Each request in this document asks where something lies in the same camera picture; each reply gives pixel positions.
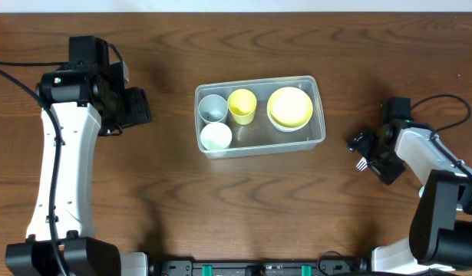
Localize clear plastic storage container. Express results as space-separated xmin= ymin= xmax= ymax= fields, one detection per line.
xmin=194 ymin=75 xmax=326 ymax=159

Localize white plastic bowl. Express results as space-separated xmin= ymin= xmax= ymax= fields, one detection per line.
xmin=268 ymin=113 xmax=309 ymax=133

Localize yellow plastic cup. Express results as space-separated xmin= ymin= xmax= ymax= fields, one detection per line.
xmin=227 ymin=89 xmax=257 ymax=125

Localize yellow plastic bowl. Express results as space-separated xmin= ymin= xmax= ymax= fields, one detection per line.
xmin=267 ymin=87 xmax=313 ymax=127

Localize light blue plastic spoon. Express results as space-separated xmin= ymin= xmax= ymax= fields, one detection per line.
xmin=418 ymin=186 xmax=425 ymax=198

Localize grey plastic cup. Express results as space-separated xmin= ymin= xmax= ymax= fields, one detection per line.
xmin=198 ymin=94 xmax=229 ymax=124

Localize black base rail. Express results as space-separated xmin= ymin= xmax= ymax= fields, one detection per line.
xmin=147 ymin=251 xmax=371 ymax=276

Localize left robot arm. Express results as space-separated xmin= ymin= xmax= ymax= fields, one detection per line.
xmin=5 ymin=36 xmax=152 ymax=275

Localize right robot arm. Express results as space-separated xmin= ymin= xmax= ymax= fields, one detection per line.
xmin=347 ymin=97 xmax=472 ymax=274

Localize white plastic cup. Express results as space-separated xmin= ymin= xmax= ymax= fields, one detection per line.
xmin=200 ymin=123 xmax=233 ymax=150

